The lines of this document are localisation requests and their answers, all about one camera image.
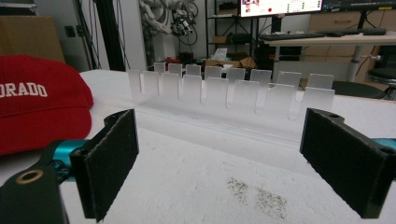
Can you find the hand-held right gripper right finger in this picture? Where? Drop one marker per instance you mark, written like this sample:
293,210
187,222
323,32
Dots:
345,161

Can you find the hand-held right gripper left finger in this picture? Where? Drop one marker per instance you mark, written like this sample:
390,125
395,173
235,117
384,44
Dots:
109,161

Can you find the red baseball cap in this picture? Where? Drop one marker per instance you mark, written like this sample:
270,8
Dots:
37,102

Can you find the clear acrylic slotted rack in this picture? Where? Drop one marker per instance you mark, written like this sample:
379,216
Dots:
230,93

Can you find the black round stool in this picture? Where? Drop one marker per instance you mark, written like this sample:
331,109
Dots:
383,76

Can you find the light wooden desk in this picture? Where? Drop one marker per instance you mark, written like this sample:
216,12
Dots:
330,41

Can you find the black tripod stand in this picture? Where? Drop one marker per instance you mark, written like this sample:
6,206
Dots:
107,34

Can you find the black keyboard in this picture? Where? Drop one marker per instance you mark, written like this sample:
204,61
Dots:
291,36

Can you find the open cardboard box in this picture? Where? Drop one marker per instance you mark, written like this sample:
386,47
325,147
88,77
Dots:
236,61

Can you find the computer monitor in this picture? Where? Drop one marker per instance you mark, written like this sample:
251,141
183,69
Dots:
280,6

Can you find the black metal shelf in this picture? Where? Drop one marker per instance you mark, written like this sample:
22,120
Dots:
229,28

